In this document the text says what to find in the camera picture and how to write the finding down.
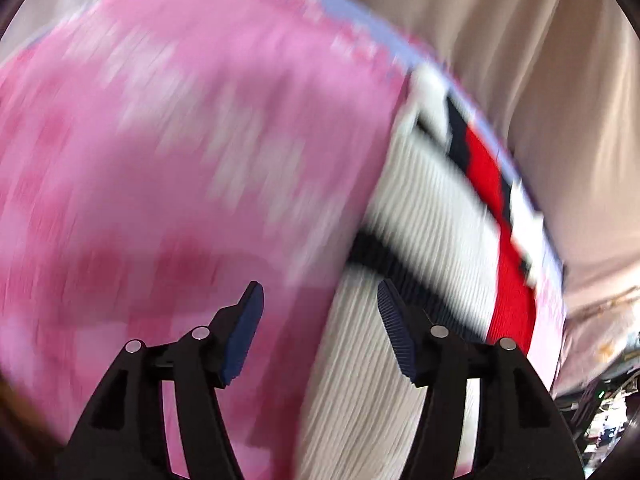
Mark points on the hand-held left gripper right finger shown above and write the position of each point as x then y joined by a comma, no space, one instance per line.
397,332

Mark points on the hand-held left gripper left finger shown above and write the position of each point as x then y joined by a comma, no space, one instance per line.
241,335

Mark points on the white knit sweater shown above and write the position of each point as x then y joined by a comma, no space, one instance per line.
430,210

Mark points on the pink floral bed sheet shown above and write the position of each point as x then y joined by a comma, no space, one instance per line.
150,160

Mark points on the assorted dark clutter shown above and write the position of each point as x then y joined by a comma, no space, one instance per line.
605,410

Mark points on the beige cloth backdrop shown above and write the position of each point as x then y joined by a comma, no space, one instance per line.
550,60

